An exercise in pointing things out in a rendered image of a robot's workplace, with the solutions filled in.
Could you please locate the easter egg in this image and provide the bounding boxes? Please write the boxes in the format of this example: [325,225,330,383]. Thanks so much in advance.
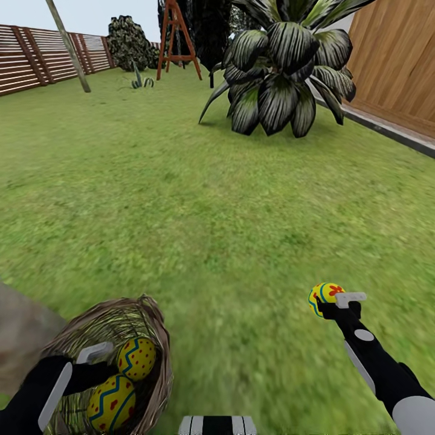
[116,335,157,381]
[308,283,345,319]
[85,373,137,431]

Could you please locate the wicker basket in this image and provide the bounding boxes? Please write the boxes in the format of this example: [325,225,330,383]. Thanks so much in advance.
[18,293,173,435]

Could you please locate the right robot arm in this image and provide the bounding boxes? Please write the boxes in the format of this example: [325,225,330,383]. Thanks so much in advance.
[316,292,435,435]

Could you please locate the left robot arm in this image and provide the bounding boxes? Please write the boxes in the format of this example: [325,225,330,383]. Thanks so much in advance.
[0,340,119,435]

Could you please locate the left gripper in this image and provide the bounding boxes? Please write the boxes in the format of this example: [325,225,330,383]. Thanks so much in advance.
[62,359,119,397]

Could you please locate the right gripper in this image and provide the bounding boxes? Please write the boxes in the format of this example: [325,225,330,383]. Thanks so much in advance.
[316,296,361,326]

